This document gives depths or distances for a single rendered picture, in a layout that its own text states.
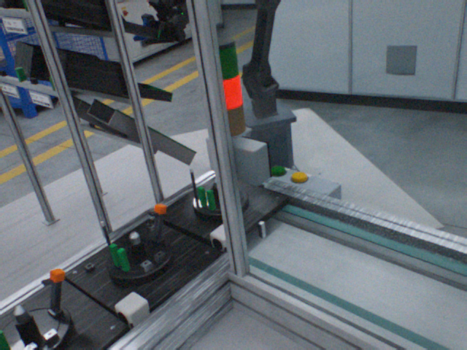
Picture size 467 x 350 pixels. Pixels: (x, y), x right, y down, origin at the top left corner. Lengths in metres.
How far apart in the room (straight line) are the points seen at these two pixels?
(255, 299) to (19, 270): 0.66
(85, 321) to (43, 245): 0.50
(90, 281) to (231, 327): 0.30
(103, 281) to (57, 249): 0.37
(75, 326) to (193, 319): 0.21
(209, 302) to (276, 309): 0.14
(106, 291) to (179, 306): 0.16
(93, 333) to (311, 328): 0.39
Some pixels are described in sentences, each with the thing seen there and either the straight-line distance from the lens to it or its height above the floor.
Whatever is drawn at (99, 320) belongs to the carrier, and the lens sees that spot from 0.95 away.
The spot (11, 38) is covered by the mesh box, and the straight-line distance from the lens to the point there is 5.22.
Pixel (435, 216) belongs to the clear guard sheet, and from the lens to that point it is 0.65.
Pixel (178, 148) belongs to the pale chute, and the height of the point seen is 1.05.
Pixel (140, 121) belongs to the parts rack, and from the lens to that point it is 1.18.
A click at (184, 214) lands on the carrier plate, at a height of 0.97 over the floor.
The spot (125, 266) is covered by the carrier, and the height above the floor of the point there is 1.00.
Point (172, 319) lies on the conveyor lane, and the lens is 0.92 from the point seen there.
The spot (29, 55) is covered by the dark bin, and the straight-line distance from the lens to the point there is 1.27.
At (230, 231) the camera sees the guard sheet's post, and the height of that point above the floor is 1.07.
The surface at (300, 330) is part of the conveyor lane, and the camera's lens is 0.94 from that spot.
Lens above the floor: 1.59
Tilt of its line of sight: 28 degrees down
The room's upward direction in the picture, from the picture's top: 8 degrees counter-clockwise
